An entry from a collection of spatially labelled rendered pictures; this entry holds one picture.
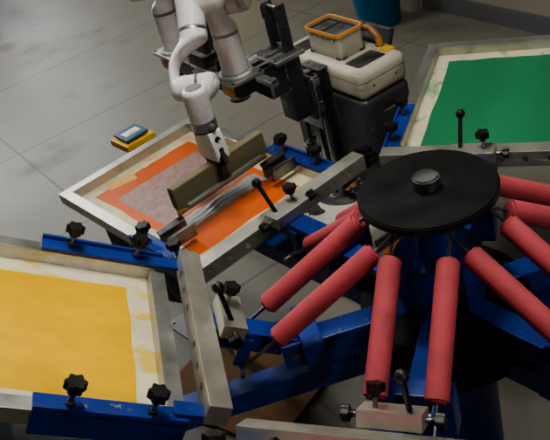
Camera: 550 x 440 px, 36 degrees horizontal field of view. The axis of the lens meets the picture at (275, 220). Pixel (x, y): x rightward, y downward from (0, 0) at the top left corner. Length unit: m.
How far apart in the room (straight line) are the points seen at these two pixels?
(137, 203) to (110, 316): 0.90
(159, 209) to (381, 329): 1.21
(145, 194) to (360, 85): 1.02
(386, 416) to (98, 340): 0.68
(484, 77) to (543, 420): 1.20
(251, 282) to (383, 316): 2.20
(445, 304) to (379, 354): 0.17
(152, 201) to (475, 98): 1.14
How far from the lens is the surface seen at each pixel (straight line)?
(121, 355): 1.91
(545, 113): 2.85
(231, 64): 3.03
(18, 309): 1.98
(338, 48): 3.52
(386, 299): 1.78
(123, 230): 2.68
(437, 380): 1.71
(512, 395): 3.21
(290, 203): 2.38
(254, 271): 3.99
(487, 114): 2.88
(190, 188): 2.53
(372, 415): 1.62
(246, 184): 2.76
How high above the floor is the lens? 2.36
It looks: 33 degrees down
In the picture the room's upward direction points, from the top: 16 degrees counter-clockwise
